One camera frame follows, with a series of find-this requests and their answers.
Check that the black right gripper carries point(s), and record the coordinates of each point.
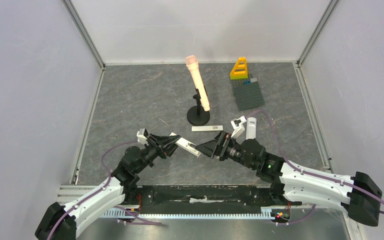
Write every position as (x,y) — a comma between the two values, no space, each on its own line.
(218,148)

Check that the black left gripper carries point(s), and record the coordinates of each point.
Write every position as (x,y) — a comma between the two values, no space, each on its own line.
(164,145)

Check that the white boxed remote with display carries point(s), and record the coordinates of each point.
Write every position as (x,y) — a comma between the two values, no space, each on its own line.
(187,146)

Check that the white cardboard sleeve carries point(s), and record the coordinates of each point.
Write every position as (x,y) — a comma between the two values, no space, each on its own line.
(207,128)

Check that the white remote control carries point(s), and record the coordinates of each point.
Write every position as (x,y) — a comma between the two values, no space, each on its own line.
(251,128)

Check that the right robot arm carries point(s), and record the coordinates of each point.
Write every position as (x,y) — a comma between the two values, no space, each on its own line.
(351,194)

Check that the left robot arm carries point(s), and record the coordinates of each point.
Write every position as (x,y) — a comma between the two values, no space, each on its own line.
(68,221)

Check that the black microphone stand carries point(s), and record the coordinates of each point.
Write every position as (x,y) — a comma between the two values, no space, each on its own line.
(196,115)

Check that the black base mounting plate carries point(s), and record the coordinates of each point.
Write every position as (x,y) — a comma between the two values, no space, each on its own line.
(204,199)

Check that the grey lego baseplate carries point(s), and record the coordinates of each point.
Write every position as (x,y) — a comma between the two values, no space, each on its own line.
(247,96)

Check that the lime green lego brick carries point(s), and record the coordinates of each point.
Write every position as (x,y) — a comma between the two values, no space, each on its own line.
(239,77)

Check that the pink microphone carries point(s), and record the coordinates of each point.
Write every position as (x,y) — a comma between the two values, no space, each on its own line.
(193,66)

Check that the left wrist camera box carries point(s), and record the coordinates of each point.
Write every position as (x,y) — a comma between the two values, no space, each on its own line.
(142,136)

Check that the yellow lego frame piece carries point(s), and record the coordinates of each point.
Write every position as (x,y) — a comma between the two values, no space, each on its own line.
(240,67)

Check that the white cable duct strip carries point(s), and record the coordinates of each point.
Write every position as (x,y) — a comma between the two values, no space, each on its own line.
(264,214)

